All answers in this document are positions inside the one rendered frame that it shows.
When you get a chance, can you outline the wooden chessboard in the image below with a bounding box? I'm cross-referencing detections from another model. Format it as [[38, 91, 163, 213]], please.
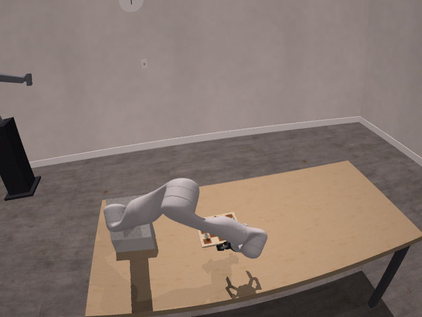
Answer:
[[198, 212, 237, 247]]

